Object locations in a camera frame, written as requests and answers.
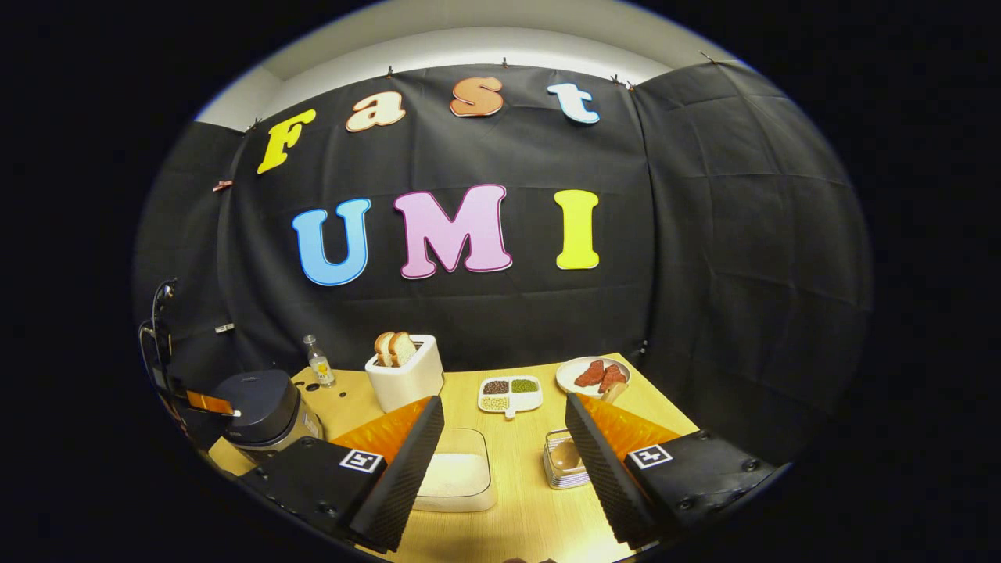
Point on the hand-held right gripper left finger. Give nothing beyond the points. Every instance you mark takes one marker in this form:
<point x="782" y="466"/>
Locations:
<point x="403" y="477"/>

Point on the pile of brown beans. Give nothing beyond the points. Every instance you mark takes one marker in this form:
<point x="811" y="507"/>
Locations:
<point x="496" y="387"/>

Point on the white toaster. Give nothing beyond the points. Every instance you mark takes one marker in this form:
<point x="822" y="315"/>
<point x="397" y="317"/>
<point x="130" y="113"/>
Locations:
<point x="407" y="381"/>

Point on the bread slice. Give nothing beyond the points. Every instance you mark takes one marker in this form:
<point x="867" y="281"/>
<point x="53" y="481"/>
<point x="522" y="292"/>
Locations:
<point x="382" y="349"/>
<point x="403" y="349"/>

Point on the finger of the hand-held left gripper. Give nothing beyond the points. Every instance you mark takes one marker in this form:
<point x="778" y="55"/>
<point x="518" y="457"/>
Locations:
<point x="207" y="402"/>

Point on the white divided dish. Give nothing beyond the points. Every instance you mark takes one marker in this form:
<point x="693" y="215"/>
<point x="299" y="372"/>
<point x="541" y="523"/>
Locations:
<point x="525" y="401"/>

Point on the pile of yellow beans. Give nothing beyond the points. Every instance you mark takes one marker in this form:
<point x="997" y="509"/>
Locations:
<point x="495" y="403"/>

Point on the black backdrop cloth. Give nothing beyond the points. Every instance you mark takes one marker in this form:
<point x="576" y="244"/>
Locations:
<point x="704" y="274"/>

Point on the pile of green beans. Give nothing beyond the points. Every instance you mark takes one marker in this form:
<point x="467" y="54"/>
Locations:
<point x="524" y="385"/>

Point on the white round plate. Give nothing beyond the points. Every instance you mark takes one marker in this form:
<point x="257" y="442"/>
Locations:
<point x="567" y="375"/>

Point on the small glass bottle yellow label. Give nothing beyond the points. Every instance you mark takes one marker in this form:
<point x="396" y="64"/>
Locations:
<point x="320" y="367"/>

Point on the black silver rice cooker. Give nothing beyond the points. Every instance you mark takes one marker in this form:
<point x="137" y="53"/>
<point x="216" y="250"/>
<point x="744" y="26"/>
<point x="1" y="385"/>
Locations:
<point x="258" y="403"/>

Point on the clear plastic container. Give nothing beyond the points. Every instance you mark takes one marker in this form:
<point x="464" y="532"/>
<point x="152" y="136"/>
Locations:
<point x="469" y="439"/>

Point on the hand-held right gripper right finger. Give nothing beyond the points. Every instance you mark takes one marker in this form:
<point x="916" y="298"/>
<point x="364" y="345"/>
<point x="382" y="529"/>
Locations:
<point x="606" y="477"/>

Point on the red meat piece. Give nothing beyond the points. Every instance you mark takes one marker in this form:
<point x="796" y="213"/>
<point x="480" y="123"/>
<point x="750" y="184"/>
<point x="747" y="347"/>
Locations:
<point x="612" y="378"/>
<point x="590" y="374"/>

